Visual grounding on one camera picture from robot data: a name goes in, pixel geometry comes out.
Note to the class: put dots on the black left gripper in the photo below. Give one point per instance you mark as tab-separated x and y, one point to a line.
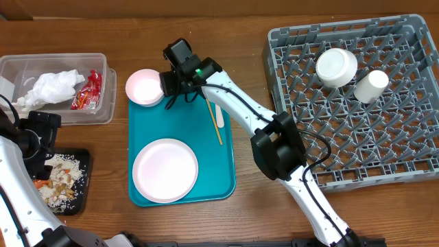
38	165

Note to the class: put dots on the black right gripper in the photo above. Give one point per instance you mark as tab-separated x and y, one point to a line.
173	84

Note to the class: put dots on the pink bowl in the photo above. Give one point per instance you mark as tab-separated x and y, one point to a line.
143	87

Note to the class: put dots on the wooden chopstick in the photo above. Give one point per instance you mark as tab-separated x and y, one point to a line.
214	122

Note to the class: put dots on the white plastic fork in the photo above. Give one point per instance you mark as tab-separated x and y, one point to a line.
219	117

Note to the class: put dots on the white napkin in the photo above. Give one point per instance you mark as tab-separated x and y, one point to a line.
50	88

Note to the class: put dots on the red snack wrapper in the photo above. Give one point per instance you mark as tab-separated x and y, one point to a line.
89	95

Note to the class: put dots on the pink plate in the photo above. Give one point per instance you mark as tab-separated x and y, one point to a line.
165	171

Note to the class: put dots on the light green bowl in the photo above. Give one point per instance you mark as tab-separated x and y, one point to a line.
336	67

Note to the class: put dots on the white cup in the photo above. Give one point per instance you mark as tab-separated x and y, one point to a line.
371	86

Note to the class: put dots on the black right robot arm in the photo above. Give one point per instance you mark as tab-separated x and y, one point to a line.
276	142

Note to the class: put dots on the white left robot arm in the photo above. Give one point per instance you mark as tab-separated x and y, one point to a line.
26	220

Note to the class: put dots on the peanuts and rice waste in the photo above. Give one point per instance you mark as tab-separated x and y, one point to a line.
66	184

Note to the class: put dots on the black waste tray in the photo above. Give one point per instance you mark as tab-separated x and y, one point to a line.
86	163

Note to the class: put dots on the orange carrot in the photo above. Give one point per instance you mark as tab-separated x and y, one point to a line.
40	183

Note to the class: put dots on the teal tray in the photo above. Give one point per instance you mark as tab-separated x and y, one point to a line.
190	123

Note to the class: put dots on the clear plastic bin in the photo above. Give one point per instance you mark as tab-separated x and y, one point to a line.
20	72

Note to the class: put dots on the grey dish rack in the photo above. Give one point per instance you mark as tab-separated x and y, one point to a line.
392	140

